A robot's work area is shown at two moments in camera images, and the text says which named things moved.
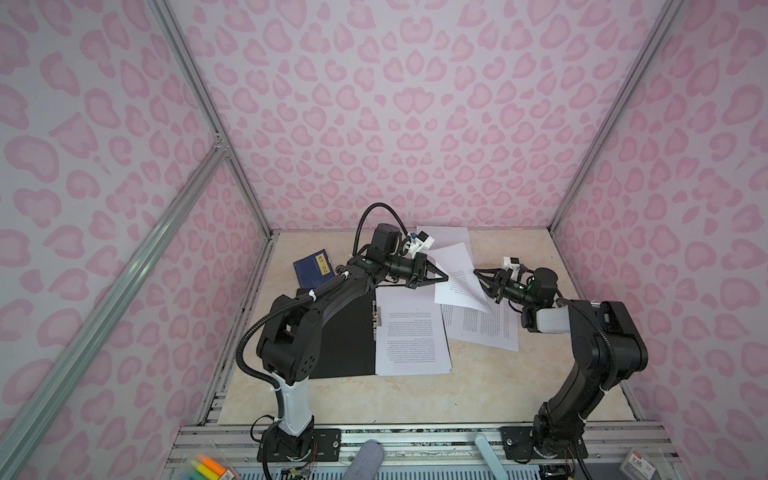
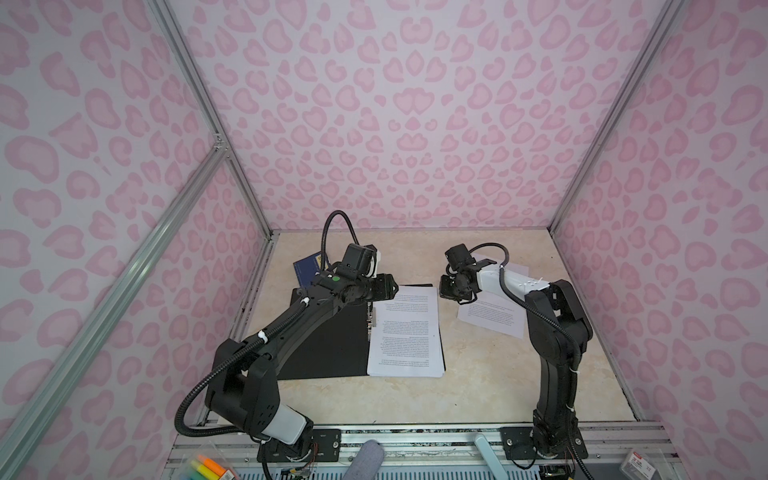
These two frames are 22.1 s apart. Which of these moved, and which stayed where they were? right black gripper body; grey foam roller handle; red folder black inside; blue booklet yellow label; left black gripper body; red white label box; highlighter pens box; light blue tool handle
Moved: left black gripper body; right black gripper body
Stayed: highlighter pens box; blue booklet yellow label; grey foam roller handle; light blue tool handle; red folder black inside; red white label box
